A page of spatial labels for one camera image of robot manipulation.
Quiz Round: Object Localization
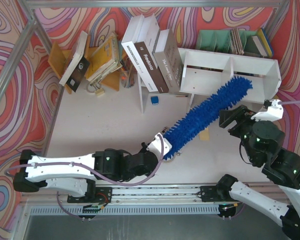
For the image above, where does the blue microfiber duster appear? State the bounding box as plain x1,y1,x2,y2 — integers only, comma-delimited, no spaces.
163,76,253,160

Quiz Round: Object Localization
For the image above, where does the green desk organizer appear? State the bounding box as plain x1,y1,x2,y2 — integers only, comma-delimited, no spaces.
195,29,268,58

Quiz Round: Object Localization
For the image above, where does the clear cup of pencils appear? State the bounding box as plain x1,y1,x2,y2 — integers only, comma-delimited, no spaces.
119,57,136,89

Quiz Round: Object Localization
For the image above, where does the yellow sticky note pad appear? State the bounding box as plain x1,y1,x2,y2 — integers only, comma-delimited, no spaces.
199,127,210,141

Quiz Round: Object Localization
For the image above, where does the grey Lonely Ones book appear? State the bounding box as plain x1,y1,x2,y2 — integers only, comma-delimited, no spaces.
153,28,184,94

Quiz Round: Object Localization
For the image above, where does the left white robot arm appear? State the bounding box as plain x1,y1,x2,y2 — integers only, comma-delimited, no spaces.
13,140,166,200

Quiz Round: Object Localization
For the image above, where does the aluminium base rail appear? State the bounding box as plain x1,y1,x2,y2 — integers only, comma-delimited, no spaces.
22,183,293,216

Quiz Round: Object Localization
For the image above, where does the blue pencil sharpener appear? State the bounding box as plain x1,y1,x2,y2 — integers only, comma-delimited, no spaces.
150,96,159,106

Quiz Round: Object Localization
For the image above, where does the brown Fredonia book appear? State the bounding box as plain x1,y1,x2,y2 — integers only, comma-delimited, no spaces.
135,13,170,94

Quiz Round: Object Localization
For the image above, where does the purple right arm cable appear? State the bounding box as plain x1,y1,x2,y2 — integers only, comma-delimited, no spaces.
278,99,300,106

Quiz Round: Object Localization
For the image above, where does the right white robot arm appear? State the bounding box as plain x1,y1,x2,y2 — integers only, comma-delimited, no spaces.
216,105,300,240

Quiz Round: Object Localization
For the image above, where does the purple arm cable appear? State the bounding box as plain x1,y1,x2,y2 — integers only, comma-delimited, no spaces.
4,133,165,186
278,99,300,106

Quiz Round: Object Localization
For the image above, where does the white wooden bookshelf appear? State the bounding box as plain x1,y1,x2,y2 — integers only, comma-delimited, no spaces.
179,47,283,118

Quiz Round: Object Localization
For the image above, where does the stack of yellow books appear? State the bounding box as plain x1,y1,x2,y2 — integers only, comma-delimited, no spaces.
86,32,122,84

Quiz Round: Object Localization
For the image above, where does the black and white book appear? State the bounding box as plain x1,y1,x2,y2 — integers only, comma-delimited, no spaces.
59,31,90,92

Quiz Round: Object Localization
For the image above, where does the blue yellow book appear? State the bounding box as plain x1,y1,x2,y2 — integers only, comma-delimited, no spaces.
255,28,274,58

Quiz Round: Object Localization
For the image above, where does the small white side shelf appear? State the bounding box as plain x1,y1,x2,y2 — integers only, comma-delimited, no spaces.
137,74,160,114

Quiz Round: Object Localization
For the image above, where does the white Mademoiselle book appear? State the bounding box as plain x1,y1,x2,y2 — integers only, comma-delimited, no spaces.
121,15,158,92

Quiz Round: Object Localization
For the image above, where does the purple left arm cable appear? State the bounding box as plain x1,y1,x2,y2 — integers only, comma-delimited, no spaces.
4,133,165,186

